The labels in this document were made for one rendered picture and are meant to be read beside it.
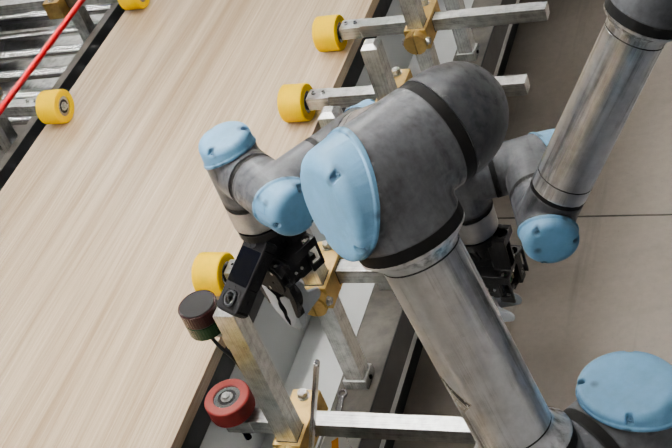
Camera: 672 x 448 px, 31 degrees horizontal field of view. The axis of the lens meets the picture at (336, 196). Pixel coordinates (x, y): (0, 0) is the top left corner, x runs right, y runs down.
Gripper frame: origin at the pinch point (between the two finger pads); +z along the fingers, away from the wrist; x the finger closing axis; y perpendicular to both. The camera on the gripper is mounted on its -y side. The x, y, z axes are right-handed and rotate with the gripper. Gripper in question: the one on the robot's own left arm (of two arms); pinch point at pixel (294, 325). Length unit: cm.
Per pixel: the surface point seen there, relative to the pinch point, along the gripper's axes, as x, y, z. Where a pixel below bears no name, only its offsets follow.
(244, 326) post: 3.9, -5.5, -3.1
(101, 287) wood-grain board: 63, -3, 20
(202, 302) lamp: 9.2, -7.5, -7.5
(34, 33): 184, 56, 29
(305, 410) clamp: 6.6, -1.3, 22.9
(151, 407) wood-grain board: 28.9, -16.4, 19.9
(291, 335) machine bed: 41, 19, 44
